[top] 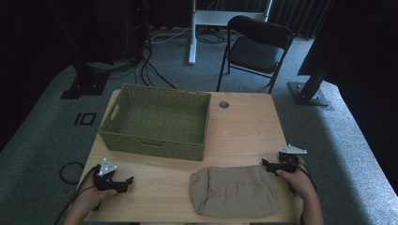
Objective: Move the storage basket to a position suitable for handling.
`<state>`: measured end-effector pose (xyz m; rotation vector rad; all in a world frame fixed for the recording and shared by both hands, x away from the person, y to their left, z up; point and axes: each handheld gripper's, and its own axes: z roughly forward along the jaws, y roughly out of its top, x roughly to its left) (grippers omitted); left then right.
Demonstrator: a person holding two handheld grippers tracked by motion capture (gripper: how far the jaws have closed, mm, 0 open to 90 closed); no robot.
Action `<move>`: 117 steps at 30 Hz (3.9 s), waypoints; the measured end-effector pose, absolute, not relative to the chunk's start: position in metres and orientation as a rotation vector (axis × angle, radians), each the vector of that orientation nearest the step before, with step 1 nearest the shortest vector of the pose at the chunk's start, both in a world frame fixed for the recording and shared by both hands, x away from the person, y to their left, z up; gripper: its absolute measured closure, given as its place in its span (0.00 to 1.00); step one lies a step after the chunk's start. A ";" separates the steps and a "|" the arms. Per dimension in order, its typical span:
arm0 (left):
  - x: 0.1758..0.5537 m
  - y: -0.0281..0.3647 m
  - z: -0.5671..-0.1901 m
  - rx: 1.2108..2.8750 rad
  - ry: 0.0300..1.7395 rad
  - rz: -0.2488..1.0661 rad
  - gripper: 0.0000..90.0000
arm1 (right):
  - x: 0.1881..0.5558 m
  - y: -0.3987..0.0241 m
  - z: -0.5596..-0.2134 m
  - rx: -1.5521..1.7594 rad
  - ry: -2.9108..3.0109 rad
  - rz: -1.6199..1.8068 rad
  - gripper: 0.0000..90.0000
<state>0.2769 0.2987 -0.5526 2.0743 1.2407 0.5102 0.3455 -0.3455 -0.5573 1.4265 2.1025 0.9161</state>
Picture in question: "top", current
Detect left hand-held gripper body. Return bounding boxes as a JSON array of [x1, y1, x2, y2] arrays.
[[93, 157, 126, 193]]

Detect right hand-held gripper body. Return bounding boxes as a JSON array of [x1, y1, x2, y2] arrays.
[[274, 143, 308, 174]]

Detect khaki shorts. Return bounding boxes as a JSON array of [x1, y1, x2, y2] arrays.
[[190, 165, 282, 219]]

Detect green woven basket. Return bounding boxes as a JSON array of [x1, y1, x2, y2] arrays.
[[99, 83, 212, 162]]

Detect person's right hand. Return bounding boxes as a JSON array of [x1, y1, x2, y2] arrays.
[[275, 156, 317, 200]]

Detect person's left hand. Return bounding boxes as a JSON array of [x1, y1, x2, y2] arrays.
[[70, 174, 118, 214]]

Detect black folding chair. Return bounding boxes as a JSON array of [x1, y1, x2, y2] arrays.
[[216, 15, 295, 95]]

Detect dark pleated curtain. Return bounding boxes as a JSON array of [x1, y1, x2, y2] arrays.
[[268, 0, 333, 39]]

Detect dark equipment rack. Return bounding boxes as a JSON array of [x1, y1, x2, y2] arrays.
[[118, 0, 152, 62]]

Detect black cable loop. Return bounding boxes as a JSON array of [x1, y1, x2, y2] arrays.
[[59, 161, 85, 186]]

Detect black stand with base plate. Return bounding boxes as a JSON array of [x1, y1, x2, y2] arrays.
[[286, 64, 334, 112], [60, 59, 111, 100]]

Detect black floor cable bundle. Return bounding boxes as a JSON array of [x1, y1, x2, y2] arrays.
[[133, 46, 178, 90]]

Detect white floor cable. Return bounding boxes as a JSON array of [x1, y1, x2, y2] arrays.
[[149, 26, 193, 45]]

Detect white desk frame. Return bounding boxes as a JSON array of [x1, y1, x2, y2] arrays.
[[188, 0, 273, 66]]

